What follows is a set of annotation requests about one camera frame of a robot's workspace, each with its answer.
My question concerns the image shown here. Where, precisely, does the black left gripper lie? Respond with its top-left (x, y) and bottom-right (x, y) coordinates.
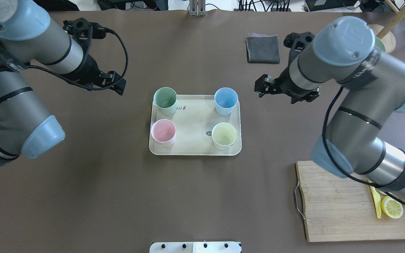
top-left (58, 18), bottom-right (126, 96)

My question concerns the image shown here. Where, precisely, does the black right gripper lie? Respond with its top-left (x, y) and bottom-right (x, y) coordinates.
top-left (254, 32), bottom-right (320, 104)

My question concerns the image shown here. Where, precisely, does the blue cup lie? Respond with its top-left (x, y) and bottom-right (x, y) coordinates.
top-left (214, 87), bottom-right (238, 116)

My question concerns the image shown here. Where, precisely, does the green cup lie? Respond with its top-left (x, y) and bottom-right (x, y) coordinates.
top-left (153, 87), bottom-right (177, 116)

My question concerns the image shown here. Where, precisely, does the cream yellow cup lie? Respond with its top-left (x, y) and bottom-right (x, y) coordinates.
top-left (212, 122), bottom-right (237, 150)

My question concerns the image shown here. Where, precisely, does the pink cup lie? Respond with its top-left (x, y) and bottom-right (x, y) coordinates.
top-left (150, 119), bottom-right (176, 147)

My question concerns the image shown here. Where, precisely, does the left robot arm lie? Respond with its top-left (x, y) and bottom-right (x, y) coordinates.
top-left (0, 0), bottom-right (126, 166)

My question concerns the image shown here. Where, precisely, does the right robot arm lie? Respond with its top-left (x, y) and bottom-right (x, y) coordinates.
top-left (254, 16), bottom-right (405, 202)

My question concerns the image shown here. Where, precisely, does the cream rabbit tray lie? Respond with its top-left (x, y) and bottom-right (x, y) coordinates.
top-left (148, 95), bottom-right (242, 156)

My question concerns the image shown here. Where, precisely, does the grey folded cloth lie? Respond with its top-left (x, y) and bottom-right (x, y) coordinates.
top-left (245, 33), bottom-right (280, 64)

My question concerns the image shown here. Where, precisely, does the green bowl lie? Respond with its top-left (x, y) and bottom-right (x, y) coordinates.
top-left (375, 36), bottom-right (387, 52)

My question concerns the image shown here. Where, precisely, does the wooden cutting board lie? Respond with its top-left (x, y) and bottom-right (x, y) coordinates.
top-left (295, 161), bottom-right (405, 242)

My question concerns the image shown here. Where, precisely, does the yellow plastic knife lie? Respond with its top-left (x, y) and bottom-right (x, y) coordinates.
top-left (369, 186), bottom-right (382, 219)

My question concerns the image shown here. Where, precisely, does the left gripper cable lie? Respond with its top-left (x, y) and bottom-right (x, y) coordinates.
top-left (0, 28), bottom-right (129, 137)

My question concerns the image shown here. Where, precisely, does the aluminium frame post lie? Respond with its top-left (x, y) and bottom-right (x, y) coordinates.
top-left (188, 0), bottom-right (207, 17)

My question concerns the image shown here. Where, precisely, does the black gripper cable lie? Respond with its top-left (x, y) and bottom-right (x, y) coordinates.
top-left (321, 86), bottom-right (405, 211)

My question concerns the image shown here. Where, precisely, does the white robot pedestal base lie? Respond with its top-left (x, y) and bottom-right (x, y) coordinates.
top-left (149, 241), bottom-right (242, 253)

